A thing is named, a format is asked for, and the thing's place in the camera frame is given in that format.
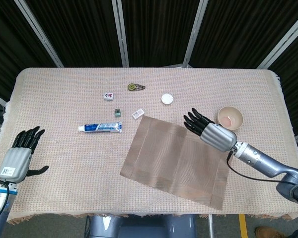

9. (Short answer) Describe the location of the left silver and black robot hand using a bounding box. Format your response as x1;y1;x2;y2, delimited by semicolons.
0;125;50;184

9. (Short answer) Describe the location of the right silver and black robot hand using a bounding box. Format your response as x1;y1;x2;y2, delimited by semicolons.
183;107;238;152

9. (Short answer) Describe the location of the light brown bowl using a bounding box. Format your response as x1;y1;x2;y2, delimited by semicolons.
217;106;244;131

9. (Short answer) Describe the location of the brown woven placemat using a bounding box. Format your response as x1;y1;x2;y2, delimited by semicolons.
120;115;231;211

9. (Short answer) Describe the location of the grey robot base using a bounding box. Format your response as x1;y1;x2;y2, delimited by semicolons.
85;213;197;238

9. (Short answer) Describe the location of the white round cap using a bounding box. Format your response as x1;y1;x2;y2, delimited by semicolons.
160;93;174;105

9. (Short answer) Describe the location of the beige woven tablecloth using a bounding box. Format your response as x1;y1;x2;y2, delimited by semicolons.
0;67;298;225

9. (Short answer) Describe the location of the small white cardboard box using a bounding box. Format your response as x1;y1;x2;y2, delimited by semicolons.
132;108;145;120

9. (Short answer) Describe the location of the blue and white toothpaste tube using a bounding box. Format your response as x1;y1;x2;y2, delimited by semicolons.
77;121;123;134

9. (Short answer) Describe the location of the dark fabric screen panel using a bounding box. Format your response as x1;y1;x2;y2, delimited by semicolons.
0;0;58;100
270;29;298;137
121;0;202;68
24;0;124;68
190;0;298;69

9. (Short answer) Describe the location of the olive correction tape dispenser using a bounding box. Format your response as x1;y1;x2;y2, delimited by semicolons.
127;83;147;92

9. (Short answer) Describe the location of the brown shoe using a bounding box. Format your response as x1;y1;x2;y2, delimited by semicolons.
254;226;289;238

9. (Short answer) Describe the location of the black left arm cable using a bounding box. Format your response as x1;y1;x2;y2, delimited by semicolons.
0;180;10;224

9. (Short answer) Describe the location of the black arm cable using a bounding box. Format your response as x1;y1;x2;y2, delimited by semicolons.
225;148;298;185
0;180;10;224

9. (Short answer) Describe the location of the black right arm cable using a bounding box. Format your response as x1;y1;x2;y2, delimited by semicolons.
225;148;298;185

